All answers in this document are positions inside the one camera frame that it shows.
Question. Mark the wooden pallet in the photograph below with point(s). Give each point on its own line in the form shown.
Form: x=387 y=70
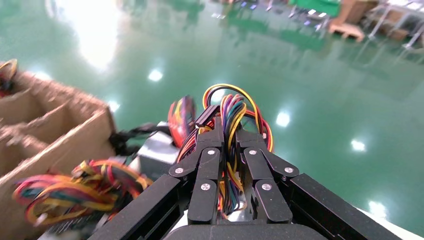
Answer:
x=346 y=31

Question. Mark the brown cardboard divider box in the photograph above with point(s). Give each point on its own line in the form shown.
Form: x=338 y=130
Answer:
x=66 y=132

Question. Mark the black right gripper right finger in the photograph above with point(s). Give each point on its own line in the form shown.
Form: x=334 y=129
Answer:
x=265 y=185

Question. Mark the green board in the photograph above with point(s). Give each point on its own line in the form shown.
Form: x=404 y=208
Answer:
x=318 y=6

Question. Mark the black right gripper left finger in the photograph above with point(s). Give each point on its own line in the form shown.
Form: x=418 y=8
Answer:
x=205 y=185

